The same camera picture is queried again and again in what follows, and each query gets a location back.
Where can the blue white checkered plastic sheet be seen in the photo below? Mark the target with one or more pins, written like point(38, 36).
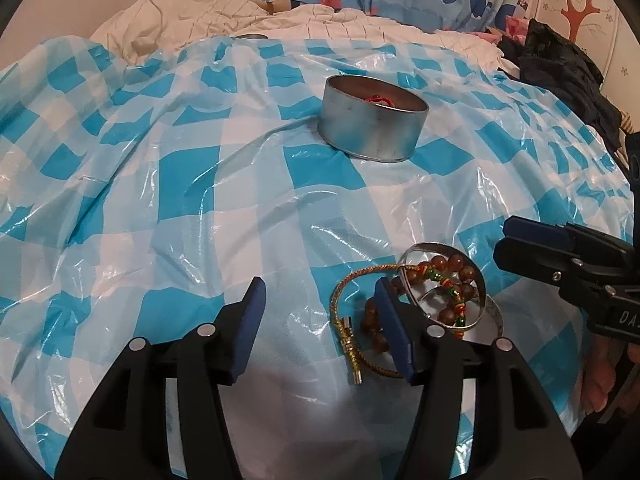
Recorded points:
point(137, 200)

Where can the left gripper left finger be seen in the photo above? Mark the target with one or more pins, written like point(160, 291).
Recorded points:
point(218, 352)

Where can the black clothing pile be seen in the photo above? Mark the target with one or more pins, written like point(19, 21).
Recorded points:
point(550, 61)

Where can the silver tin lid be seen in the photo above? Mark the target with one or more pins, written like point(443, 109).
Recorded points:
point(251, 37)

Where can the white grid-pattern duvet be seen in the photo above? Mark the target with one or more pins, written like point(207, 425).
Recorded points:
point(171, 25)

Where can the pink cloth item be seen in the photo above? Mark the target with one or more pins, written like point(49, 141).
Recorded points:
point(515, 29)

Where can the right hand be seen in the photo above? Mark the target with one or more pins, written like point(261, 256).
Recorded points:
point(599, 378)

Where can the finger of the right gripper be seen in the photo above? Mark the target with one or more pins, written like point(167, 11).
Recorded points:
point(552, 260)
point(537, 233)

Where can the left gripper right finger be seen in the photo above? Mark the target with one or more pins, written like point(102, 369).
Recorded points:
point(423, 351)

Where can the round silver metal tin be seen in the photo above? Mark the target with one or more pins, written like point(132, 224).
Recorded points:
point(371, 119)

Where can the silver bangle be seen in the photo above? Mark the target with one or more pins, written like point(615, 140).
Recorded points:
point(448, 287)

